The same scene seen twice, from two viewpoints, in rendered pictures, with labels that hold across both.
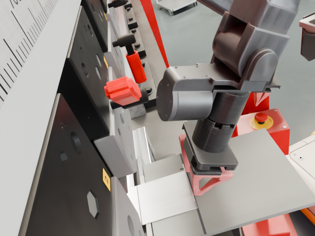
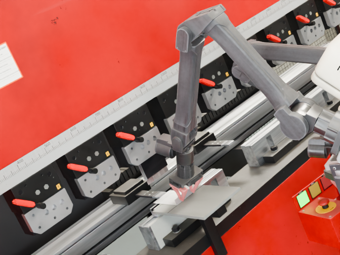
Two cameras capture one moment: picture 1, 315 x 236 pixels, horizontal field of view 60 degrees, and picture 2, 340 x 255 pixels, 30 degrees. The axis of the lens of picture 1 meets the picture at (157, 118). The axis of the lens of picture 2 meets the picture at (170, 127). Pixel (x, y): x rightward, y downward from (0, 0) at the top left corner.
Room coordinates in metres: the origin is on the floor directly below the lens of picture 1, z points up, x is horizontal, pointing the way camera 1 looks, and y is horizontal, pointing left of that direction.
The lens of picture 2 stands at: (-0.91, -1.61, 1.80)
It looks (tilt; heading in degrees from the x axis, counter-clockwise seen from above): 15 degrees down; 51
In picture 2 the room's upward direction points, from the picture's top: 24 degrees counter-clockwise
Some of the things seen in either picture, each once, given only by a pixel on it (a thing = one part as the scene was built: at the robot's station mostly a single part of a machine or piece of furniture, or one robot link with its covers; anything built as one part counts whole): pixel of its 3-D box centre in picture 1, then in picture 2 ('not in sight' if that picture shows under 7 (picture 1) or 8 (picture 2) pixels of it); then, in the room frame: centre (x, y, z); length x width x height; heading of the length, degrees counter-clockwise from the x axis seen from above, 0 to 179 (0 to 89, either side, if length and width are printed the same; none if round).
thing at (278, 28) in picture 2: not in sight; (274, 42); (1.08, 0.04, 1.26); 0.15 x 0.09 x 0.17; 177
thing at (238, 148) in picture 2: not in sight; (222, 158); (0.93, 0.43, 0.81); 0.64 x 0.08 x 0.14; 87
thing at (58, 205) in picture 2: not in sight; (37, 199); (-0.12, 0.11, 1.26); 0.15 x 0.09 x 0.17; 177
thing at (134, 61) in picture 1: (131, 61); not in sight; (0.46, 0.01, 1.20); 0.04 x 0.02 x 0.10; 87
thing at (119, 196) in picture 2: not in sight; (140, 191); (0.32, 0.24, 1.01); 0.26 x 0.12 x 0.05; 87
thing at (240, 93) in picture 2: not in sight; (226, 101); (1.10, 0.44, 1.02); 0.44 x 0.06 x 0.04; 177
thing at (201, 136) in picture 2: not in sight; (208, 141); (0.70, 0.22, 1.01); 0.26 x 0.12 x 0.05; 87
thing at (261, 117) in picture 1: (261, 119); (324, 204); (0.61, -0.31, 0.79); 0.04 x 0.04 x 0.04
